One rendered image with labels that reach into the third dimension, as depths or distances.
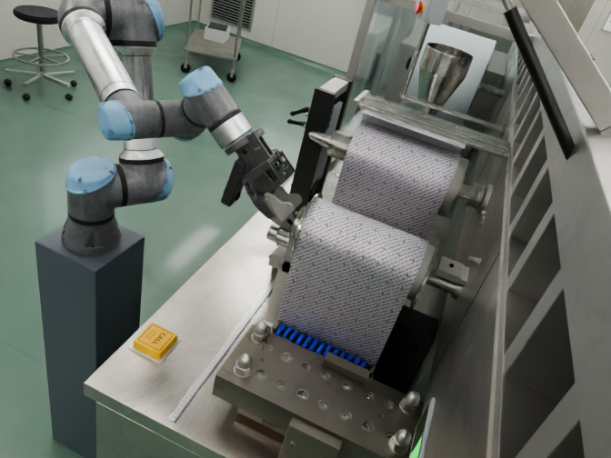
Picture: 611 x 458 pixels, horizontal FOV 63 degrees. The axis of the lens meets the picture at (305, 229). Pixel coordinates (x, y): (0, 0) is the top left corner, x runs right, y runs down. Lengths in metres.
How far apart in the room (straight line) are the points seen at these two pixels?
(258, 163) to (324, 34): 5.80
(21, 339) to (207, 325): 1.35
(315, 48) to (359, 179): 5.73
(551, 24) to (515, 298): 0.32
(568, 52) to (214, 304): 0.98
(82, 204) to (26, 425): 1.08
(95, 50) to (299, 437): 0.87
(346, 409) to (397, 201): 0.46
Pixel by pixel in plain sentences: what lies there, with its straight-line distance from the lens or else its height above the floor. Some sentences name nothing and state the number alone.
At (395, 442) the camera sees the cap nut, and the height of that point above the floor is 1.05.
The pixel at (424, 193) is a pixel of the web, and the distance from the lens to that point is 1.13.
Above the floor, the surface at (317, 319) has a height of 1.08.
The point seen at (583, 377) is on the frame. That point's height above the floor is 1.59.
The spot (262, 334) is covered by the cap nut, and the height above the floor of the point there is 1.05.
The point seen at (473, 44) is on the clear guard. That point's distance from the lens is 1.84.
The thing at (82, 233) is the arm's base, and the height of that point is 0.96.
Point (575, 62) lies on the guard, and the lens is 0.66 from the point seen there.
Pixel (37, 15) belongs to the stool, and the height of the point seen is 0.62.
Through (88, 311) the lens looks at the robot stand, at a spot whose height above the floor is 0.74.
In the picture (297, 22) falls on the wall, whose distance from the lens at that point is 6.87.
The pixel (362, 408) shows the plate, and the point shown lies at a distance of 1.02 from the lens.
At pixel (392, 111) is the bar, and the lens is 1.18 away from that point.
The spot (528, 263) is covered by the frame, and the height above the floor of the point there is 1.50.
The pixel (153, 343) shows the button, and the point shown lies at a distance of 1.18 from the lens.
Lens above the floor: 1.81
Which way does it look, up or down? 33 degrees down
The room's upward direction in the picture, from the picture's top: 15 degrees clockwise
